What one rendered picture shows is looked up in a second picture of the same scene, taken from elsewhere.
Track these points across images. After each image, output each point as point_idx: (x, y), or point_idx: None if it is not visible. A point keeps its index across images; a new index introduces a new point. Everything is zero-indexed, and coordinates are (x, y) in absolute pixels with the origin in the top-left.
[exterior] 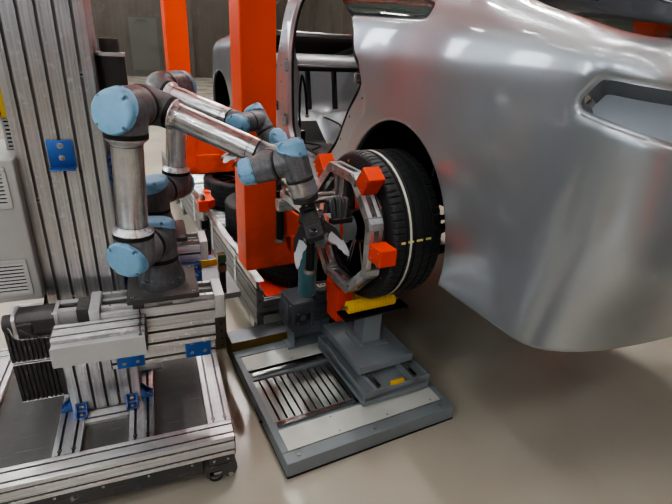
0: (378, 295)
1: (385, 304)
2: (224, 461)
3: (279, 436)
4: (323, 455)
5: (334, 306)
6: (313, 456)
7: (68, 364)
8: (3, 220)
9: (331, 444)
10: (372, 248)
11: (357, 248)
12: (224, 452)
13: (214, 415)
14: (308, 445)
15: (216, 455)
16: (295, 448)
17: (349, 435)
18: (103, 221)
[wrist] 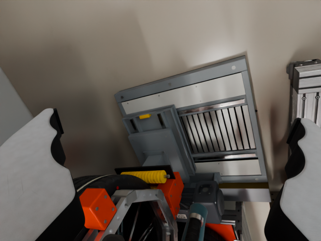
0: (129, 174)
1: (130, 172)
2: (304, 63)
3: (245, 88)
4: (213, 66)
5: (176, 184)
6: (221, 64)
7: None
8: None
9: (205, 73)
10: (102, 221)
11: (135, 238)
12: (306, 66)
13: (314, 101)
14: (223, 75)
15: (315, 64)
16: (234, 74)
17: (189, 80)
18: None
